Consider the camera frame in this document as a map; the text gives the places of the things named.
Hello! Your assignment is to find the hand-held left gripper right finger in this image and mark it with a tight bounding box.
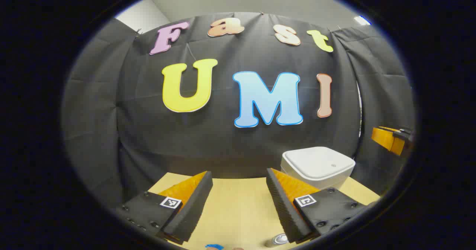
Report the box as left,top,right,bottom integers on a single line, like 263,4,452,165
266,168,372,244

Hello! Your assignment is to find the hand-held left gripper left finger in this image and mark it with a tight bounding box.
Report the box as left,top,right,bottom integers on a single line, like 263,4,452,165
115,171,213,245

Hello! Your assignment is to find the white desktop garbage bin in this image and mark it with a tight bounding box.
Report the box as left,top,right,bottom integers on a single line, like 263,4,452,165
281,147,356,190

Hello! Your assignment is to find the silver pop can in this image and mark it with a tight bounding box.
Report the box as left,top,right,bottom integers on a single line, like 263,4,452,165
265,233,290,248

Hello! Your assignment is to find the wooden desktop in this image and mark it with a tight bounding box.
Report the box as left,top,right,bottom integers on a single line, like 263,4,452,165
148,173,380,250

